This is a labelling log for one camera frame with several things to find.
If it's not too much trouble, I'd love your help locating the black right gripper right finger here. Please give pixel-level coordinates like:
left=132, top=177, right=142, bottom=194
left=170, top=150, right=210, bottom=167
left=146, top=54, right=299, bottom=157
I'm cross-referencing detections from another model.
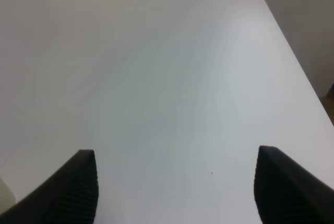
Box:
left=254, top=146, right=333, bottom=223

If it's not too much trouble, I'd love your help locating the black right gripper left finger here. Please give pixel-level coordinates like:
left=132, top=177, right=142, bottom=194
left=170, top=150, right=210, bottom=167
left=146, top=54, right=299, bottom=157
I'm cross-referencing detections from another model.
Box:
left=1, top=150, right=99, bottom=223

